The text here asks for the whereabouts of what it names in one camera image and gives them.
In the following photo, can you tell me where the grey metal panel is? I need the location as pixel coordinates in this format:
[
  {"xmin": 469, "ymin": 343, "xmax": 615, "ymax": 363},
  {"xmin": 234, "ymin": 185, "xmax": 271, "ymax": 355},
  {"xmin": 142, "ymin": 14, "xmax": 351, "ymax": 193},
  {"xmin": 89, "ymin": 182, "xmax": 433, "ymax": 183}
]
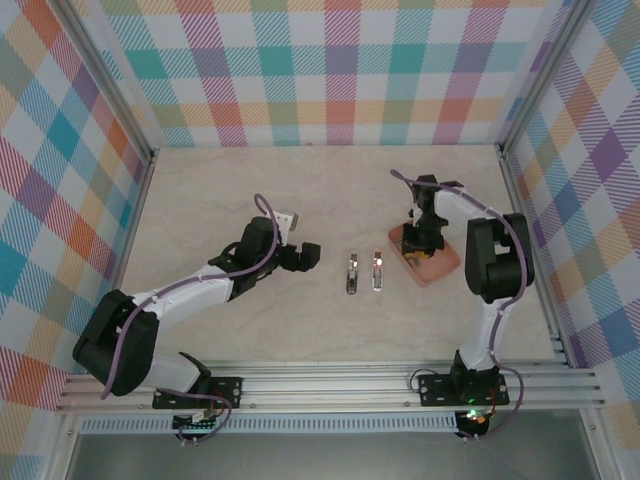
[{"xmin": 64, "ymin": 432, "xmax": 601, "ymax": 480}]

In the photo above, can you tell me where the aluminium side rail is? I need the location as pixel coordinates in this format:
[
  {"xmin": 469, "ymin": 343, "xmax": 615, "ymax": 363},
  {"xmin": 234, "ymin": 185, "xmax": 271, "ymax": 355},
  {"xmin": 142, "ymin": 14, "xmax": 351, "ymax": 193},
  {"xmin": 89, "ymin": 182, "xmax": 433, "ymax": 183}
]
[
  {"xmin": 495, "ymin": 144, "xmax": 576, "ymax": 369},
  {"xmin": 87, "ymin": 149, "xmax": 161, "ymax": 376}
]

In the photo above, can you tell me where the aluminium corner post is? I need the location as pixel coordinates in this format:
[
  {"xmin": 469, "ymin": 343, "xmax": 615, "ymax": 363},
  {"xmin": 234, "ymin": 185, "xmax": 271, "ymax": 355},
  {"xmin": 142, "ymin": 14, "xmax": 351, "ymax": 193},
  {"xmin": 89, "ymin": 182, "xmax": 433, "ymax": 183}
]
[
  {"xmin": 494, "ymin": 0, "xmax": 599, "ymax": 156},
  {"xmin": 52, "ymin": 0, "xmax": 160, "ymax": 164}
]

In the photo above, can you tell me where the pink and white stapler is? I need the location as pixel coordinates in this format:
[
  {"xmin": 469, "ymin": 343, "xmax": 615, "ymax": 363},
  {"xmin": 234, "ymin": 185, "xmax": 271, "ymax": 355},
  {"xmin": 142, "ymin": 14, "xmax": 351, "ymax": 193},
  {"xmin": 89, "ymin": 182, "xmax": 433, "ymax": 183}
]
[{"xmin": 370, "ymin": 249, "xmax": 386, "ymax": 293}]

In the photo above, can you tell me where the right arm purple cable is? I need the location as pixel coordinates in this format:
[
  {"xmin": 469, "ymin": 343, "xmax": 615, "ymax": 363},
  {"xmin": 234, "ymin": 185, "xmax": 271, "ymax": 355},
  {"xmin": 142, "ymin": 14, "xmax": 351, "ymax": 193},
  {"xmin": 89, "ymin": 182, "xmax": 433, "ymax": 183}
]
[{"xmin": 389, "ymin": 168, "xmax": 532, "ymax": 442}]

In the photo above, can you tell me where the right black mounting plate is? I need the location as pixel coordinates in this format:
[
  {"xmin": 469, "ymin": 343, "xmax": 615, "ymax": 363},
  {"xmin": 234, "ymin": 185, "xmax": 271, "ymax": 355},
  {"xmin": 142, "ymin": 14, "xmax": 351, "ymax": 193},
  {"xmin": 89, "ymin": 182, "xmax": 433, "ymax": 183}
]
[{"xmin": 417, "ymin": 372, "xmax": 511, "ymax": 407}]

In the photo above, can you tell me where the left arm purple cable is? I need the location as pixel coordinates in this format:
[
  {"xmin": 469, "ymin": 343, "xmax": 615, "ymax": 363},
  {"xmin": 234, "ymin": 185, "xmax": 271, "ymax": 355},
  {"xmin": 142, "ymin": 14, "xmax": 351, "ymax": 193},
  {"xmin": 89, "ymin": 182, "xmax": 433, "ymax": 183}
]
[{"xmin": 99, "ymin": 193, "xmax": 282, "ymax": 444}]

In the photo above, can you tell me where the white slotted cable duct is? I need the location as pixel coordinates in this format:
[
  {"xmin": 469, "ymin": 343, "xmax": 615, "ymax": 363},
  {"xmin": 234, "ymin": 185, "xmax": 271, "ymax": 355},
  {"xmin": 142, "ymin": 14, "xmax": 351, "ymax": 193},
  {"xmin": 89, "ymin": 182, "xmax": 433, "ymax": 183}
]
[{"xmin": 79, "ymin": 412, "xmax": 459, "ymax": 435}]

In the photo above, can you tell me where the brown and beige stapler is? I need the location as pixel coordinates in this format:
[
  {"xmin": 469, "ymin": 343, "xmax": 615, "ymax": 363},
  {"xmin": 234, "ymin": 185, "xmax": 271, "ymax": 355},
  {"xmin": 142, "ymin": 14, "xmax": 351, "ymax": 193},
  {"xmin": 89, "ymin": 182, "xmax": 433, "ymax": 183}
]
[{"xmin": 344, "ymin": 252, "xmax": 360, "ymax": 297}]

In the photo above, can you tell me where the left controller board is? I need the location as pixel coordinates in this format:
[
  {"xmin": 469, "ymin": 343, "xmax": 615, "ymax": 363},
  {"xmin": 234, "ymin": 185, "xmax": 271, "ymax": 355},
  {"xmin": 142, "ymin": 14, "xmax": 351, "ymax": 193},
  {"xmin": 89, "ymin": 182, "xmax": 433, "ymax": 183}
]
[{"xmin": 172, "ymin": 409, "xmax": 221, "ymax": 437}]

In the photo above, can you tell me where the wide aluminium base rail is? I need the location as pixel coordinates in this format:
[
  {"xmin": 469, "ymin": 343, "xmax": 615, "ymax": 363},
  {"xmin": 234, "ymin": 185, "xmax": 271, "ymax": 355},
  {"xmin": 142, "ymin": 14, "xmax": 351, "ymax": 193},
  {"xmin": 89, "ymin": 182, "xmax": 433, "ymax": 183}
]
[{"xmin": 53, "ymin": 358, "xmax": 609, "ymax": 414}]

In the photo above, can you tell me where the right controller board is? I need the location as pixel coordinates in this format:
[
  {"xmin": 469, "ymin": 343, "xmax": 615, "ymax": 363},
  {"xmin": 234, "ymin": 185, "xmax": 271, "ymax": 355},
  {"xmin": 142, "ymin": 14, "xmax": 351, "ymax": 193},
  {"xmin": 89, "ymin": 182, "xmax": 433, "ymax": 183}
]
[{"xmin": 457, "ymin": 407, "xmax": 494, "ymax": 437}]

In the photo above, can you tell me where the orange plastic tray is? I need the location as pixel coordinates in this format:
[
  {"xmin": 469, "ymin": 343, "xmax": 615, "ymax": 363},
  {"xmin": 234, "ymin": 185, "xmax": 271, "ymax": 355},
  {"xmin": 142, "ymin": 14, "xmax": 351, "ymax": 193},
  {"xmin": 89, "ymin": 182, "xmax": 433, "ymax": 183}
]
[{"xmin": 388, "ymin": 224, "xmax": 462, "ymax": 288}]

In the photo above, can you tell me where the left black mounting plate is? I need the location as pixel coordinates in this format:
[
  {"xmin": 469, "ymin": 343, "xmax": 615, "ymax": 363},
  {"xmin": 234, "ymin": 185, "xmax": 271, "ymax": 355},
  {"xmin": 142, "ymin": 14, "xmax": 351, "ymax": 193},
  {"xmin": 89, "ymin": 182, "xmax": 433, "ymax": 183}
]
[{"xmin": 152, "ymin": 375, "xmax": 245, "ymax": 410}]

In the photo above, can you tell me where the black mounting plate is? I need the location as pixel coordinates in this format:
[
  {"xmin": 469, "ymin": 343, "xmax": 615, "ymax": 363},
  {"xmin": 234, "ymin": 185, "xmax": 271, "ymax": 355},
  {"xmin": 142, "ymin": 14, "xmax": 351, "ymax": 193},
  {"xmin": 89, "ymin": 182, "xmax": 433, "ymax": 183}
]
[
  {"xmin": 152, "ymin": 375, "xmax": 245, "ymax": 410},
  {"xmin": 417, "ymin": 372, "xmax": 511, "ymax": 407}
]

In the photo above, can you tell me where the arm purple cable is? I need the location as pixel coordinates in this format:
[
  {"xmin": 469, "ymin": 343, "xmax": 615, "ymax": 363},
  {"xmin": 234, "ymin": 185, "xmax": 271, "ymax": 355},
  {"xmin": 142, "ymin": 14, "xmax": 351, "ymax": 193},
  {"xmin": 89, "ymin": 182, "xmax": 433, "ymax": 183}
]
[
  {"xmin": 389, "ymin": 168, "xmax": 532, "ymax": 442},
  {"xmin": 99, "ymin": 193, "xmax": 282, "ymax": 444}
]

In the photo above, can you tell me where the controller board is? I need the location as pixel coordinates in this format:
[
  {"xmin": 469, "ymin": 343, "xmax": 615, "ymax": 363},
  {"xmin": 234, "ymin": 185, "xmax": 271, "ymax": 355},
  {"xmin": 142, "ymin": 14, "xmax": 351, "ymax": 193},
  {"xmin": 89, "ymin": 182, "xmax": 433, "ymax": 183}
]
[
  {"xmin": 172, "ymin": 409, "xmax": 221, "ymax": 437},
  {"xmin": 457, "ymin": 407, "xmax": 494, "ymax": 437}
]

